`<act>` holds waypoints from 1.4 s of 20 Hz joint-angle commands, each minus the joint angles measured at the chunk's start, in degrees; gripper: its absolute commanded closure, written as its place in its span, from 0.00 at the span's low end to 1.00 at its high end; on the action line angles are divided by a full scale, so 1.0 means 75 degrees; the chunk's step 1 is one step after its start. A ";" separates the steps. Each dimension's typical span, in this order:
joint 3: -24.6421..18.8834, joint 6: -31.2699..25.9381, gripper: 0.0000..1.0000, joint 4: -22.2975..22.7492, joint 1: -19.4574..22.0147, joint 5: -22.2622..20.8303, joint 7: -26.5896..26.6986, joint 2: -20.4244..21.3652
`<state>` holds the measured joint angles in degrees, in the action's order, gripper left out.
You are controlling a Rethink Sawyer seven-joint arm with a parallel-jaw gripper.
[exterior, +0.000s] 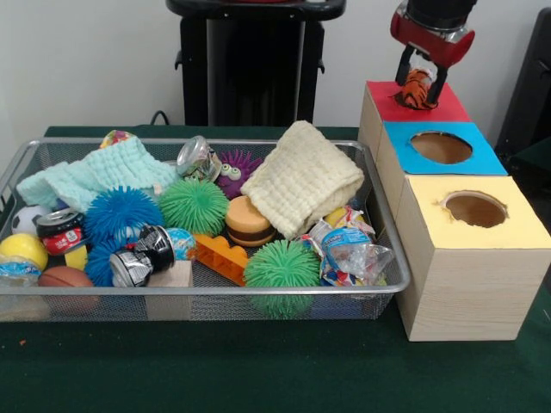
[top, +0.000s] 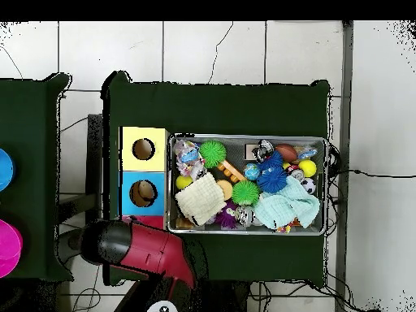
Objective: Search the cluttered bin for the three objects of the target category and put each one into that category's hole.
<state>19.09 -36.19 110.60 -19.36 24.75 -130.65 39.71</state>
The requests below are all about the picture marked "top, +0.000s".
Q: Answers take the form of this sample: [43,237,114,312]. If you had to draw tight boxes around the green spiky ball with eye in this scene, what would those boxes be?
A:
[231,180,260,206]

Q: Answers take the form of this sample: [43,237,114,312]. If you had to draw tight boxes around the crushed printed drink can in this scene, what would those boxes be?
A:
[234,205,256,228]

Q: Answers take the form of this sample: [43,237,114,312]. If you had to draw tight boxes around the silver mesh bin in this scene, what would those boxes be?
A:
[167,133,328,236]

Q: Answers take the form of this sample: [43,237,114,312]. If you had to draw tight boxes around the wooden box with three holes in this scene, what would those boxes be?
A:
[118,126,171,230]

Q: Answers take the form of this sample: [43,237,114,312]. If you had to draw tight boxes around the plain green spiky ball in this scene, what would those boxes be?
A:
[198,140,228,169]

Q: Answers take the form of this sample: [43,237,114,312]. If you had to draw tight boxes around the crushed clear plastic bottle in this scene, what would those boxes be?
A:
[172,138,209,180]

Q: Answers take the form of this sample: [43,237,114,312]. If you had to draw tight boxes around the cream waffle cloth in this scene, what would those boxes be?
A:
[174,171,228,228]

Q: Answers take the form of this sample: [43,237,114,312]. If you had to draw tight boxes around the blue globe ball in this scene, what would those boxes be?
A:
[243,162,262,181]

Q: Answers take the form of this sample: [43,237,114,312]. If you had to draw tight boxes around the dark green table cloth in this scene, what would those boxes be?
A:
[102,71,331,287]

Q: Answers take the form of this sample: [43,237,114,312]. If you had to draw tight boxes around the large blue spiky toy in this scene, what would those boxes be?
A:
[257,167,288,194]

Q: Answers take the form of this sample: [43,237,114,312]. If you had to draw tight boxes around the small blue spiky toy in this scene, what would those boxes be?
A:
[259,150,284,171]

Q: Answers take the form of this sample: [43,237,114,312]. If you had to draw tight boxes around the tan ball with black seam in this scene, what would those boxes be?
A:
[129,180,158,208]

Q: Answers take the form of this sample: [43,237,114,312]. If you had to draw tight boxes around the mint green waffle cloth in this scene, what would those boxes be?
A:
[253,175,321,230]

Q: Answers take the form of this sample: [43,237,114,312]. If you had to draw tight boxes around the black upright panel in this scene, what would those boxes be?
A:
[85,113,104,230]

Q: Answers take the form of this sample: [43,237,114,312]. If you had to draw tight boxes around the dark grey round base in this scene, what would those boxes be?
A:
[58,227,85,264]

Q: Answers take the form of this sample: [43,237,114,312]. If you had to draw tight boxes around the dark green side-table cloth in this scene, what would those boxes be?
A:
[0,72,74,282]

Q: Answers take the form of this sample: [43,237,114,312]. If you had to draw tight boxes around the blue bowl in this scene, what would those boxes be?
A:
[0,148,16,192]

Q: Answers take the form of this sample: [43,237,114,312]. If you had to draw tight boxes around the pink bowl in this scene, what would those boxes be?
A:
[0,219,24,279]

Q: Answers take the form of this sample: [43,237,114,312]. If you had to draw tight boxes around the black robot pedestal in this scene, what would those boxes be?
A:
[194,279,249,312]

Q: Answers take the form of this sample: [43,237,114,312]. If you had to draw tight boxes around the grey metal rail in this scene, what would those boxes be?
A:
[334,20,354,312]

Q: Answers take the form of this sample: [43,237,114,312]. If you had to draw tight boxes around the black cable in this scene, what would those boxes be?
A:
[326,167,416,179]

